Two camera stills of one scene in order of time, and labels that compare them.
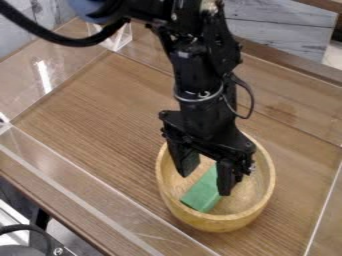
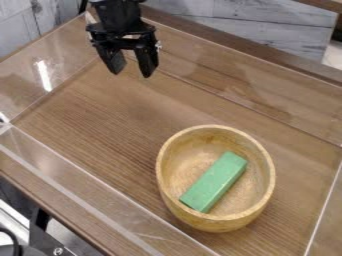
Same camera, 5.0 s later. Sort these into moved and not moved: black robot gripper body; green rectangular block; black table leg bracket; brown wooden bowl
Moved: black robot gripper body
Not moved: black table leg bracket; brown wooden bowl; green rectangular block
